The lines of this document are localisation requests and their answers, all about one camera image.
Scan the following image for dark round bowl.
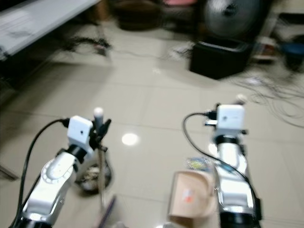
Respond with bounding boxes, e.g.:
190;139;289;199
75;156;115;193

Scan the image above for white long table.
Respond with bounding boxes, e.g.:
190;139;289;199
0;0;101;58

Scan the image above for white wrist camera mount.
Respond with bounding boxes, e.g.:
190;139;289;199
216;104;246;137
67;115;95;152

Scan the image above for blue snack wrapper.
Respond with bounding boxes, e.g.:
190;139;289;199
187;157;212;172

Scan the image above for dark blue container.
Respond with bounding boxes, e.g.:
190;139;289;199
284;42;304;72

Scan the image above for black square bin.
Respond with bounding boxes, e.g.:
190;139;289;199
189;40;253;80

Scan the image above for tangled grey floor cables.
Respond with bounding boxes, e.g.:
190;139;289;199
230;71;304;126

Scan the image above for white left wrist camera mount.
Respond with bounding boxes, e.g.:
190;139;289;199
67;115;95;152

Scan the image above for dark brown basket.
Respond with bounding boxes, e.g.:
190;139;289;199
114;0;168;30

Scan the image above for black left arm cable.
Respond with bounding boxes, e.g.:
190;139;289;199
18;118;72;227

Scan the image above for grey round floor fan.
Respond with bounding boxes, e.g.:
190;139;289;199
201;0;272;42

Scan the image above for black cable bundle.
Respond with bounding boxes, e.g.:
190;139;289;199
69;34;111;57

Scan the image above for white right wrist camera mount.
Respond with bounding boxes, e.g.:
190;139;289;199
216;104;246;137

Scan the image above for beige long-handled dustpan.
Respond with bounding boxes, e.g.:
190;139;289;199
168;94;248;225

